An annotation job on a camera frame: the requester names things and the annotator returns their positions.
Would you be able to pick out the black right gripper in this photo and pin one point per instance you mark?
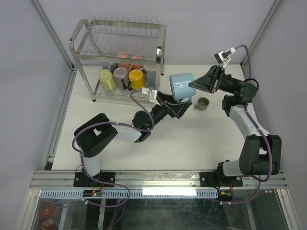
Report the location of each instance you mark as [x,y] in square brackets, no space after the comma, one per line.
[210,81]

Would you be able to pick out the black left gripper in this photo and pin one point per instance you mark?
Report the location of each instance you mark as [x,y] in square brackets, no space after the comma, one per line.
[178,109]

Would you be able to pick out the light blue mug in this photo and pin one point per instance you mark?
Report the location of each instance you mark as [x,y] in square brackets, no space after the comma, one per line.
[180,88]

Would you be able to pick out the small olive cup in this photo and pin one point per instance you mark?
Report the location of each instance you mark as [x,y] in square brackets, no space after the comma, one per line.
[202,104]

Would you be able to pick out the grey white small mug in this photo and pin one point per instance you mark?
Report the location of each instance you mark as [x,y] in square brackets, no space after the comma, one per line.
[150,80]

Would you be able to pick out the yellow mug black handle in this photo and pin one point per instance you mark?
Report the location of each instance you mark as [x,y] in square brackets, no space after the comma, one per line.
[136,80]

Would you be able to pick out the lilac mug with handle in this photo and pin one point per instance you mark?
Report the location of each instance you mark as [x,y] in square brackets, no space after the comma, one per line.
[148,68]

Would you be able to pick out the lilac mug black handle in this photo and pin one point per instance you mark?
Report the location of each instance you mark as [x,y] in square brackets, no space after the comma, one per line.
[121,77]

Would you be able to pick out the pale green mug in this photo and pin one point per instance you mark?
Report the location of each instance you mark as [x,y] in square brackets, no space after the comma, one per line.
[107,80]

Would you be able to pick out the grey-blue round ceramic cup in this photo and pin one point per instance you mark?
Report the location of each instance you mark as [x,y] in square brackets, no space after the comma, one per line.
[111,66]

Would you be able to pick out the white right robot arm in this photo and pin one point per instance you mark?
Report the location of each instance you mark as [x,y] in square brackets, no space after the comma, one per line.
[261,153]

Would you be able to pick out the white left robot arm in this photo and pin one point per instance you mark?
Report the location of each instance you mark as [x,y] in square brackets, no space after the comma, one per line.
[92,137]

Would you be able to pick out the stainless steel dish rack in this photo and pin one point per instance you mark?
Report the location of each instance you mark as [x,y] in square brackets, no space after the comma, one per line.
[120,41]

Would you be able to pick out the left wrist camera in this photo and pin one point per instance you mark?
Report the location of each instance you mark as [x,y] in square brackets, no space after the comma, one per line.
[152,94]

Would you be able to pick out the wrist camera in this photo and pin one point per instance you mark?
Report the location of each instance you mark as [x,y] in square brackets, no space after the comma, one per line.
[152,94]
[223,57]

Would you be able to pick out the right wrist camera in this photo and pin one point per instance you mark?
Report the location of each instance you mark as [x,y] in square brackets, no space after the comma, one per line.
[223,57]

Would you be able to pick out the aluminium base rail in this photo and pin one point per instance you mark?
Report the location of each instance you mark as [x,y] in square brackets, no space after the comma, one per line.
[60,179]

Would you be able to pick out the white slotted cable duct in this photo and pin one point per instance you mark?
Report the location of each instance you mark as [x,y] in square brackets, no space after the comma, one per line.
[145,193]

